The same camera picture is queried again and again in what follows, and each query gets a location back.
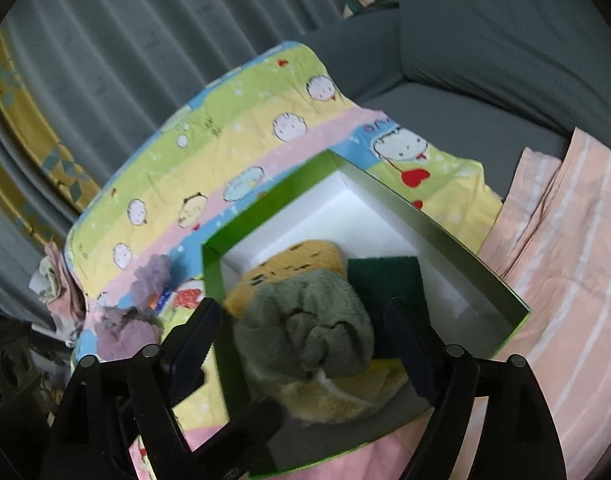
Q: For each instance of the cartoon printed bedsheet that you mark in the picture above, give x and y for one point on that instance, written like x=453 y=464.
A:
x=225 y=125

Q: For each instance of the grey sofa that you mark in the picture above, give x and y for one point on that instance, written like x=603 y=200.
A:
x=485 y=110

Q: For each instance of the beige fluffy towel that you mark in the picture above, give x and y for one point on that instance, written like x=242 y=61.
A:
x=345 y=395

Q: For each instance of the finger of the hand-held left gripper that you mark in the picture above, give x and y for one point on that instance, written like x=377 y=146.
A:
x=245 y=435

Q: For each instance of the green fluffy cloth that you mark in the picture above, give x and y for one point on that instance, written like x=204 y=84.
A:
x=305 y=330

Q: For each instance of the pink striped cloth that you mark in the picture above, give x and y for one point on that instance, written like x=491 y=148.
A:
x=560 y=270

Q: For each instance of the yellow patterned curtain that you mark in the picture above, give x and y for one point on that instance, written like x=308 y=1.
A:
x=15 y=110

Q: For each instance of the pink garment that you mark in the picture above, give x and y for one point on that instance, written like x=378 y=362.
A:
x=65 y=305

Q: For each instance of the dark object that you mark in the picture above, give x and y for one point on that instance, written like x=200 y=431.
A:
x=13 y=360

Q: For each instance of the orange plush cloth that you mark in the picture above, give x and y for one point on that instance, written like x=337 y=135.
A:
x=295 y=260

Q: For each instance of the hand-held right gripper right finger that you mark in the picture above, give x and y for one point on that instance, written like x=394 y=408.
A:
x=415 y=360

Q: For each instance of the purple fluffy towel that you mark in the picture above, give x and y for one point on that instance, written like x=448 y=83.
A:
x=125 y=335

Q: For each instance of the yellow sponge with green pad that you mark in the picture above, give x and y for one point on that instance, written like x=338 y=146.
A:
x=385 y=280

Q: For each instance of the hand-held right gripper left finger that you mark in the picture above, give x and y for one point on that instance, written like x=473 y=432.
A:
x=195 y=345

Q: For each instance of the grey curtain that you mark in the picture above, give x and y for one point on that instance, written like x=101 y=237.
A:
x=135 y=35

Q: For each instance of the green cardboard box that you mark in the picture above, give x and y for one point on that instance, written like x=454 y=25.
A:
x=365 y=210

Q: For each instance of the grey-green garment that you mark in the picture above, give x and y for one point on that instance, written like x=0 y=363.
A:
x=48 y=280

